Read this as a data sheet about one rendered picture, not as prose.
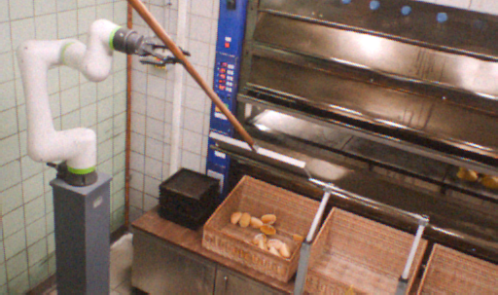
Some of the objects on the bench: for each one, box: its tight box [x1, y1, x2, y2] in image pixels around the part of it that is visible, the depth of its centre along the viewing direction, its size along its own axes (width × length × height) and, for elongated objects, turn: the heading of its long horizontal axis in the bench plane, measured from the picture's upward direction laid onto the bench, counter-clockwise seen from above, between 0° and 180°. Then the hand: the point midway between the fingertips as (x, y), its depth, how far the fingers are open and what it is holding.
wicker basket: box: [202, 175, 325, 283], centre depth 323 cm, size 49×56×28 cm
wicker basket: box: [303, 207, 428, 295], centre depth 299 cm, size 49×56×28 cm
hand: (179, 55), depth 193 cm, fingers closed on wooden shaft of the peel, 3 cm apart
